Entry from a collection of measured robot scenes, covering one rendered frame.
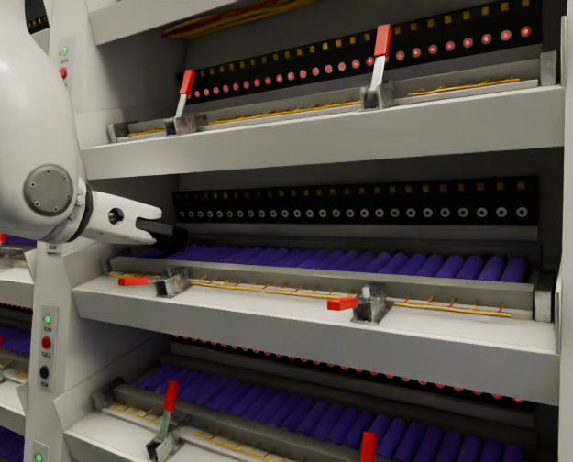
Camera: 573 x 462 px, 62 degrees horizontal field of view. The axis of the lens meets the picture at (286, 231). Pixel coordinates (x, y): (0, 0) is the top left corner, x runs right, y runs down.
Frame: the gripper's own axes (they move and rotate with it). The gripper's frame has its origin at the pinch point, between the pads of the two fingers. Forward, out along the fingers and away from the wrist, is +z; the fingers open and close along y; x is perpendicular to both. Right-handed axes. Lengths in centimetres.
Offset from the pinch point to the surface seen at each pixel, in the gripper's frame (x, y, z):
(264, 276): 4.7, -19.5, -1.9
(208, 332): 11.8, -14.4, -4.3
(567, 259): 2, -50, -7
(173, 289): 7.3, -8.1, -4.7
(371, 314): 7.8, -34.7, -5.7
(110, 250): 2.4, 10.5, -0.9
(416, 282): 4.2, -37.5, -2.2
